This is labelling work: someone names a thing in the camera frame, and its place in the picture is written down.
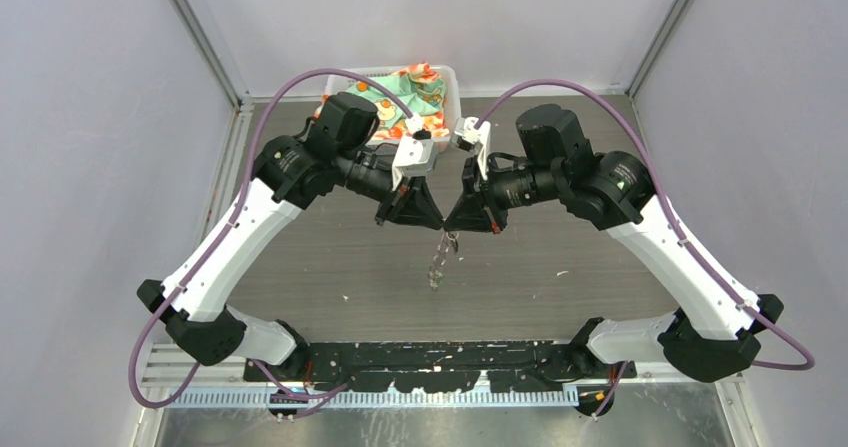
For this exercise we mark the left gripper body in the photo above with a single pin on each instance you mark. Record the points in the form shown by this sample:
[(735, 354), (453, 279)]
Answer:
[(403, 184)]

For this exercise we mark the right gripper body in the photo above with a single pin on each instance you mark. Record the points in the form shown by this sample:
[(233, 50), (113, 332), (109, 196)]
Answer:
[(490, 194)]

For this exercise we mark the large metal keyring holder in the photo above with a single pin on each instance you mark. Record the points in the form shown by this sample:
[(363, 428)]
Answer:
[(448, 245)]

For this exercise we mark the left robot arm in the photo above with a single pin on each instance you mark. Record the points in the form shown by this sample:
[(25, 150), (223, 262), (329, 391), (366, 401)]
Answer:
[(287, 176)]

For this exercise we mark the white plastic basket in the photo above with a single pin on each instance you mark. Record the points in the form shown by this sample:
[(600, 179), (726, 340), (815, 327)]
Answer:
[(453, 109)]

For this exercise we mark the green orange patterned cloth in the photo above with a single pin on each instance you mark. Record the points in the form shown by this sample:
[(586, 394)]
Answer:
[(419, 86)]

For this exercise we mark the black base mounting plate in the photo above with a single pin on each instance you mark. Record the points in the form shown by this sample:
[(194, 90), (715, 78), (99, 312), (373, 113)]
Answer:
[(443, 367)]

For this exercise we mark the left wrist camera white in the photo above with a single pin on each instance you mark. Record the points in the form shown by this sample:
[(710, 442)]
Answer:
[(413, 158)]

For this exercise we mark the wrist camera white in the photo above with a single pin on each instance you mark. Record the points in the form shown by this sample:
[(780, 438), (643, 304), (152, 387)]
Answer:
[(413, 158), (474, 135)]

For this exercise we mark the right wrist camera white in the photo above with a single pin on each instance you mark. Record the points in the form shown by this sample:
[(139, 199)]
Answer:
[(474, 135)]

